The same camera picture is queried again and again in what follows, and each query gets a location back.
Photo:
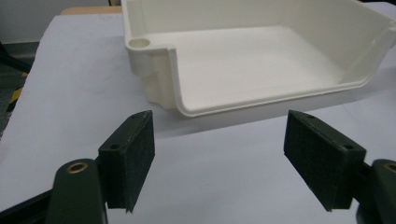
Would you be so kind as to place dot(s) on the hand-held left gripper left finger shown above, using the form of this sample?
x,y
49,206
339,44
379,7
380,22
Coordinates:
x,y
124,161

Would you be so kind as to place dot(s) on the white table cover sheet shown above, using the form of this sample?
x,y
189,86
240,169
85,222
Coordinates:
x,y
77,81

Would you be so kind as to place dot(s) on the yellow black floor tape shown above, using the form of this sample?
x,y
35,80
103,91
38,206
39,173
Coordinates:
x,y
14,96

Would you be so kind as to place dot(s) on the white plastic bin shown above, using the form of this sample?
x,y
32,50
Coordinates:
x,y
249,62

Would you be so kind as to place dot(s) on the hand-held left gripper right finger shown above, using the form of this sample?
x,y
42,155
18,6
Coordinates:
x,y
323,161

